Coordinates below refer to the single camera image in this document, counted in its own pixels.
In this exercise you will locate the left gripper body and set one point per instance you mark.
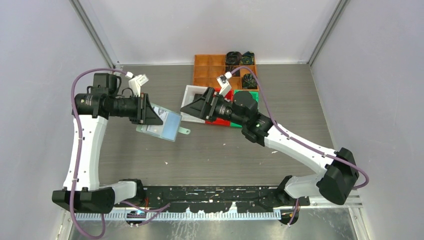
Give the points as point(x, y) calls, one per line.
point(141, 108)

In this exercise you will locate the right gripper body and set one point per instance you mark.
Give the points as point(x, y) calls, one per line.
point(211, 101)

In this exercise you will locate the white VIP card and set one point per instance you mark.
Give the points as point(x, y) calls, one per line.
point(158, 129)

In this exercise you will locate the white plastic bin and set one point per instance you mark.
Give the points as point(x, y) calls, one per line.
point(188, 97)

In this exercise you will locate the red plastic bin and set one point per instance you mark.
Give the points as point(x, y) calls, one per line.
point(219, 121)

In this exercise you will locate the green plastic bin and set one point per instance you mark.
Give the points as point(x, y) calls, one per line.
point(253, 96)

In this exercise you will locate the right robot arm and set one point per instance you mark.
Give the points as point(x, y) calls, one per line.
point(335, 171)

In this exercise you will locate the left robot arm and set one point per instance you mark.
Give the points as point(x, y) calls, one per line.
point(82, 191)

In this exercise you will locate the orange compartment tray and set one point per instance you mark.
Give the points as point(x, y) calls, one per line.
point(207, 67)

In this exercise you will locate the dark rolled item middle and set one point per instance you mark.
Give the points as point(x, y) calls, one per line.
point(230, 68)

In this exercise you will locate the dark green rolled item bottom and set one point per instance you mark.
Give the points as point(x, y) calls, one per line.
point(248, 82)

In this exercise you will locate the black rolled item top-left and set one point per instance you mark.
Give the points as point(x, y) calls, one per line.
point(233, 58)

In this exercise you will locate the dark green rolled item top-right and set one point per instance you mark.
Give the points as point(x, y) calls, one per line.
point(247, 58)

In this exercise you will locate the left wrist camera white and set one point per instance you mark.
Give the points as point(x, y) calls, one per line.
point(136, 82)

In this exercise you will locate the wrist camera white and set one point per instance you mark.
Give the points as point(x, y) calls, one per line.
point(136, 82)
point(224, 83)

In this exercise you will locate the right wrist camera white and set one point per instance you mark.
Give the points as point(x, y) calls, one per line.
point(224, 83)

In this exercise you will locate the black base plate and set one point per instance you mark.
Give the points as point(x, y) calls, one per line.
point(215, 199)

